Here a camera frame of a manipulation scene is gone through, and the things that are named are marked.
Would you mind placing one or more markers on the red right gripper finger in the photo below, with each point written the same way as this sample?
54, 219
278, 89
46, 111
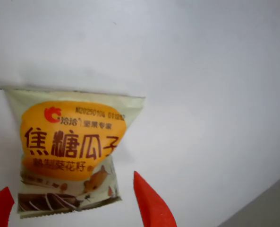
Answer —
151, 208

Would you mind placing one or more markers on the yellow-green sunflower seed snack packet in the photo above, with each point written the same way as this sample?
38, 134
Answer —
71, 142

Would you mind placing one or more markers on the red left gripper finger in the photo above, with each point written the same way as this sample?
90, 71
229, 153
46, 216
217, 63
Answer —
0, 210

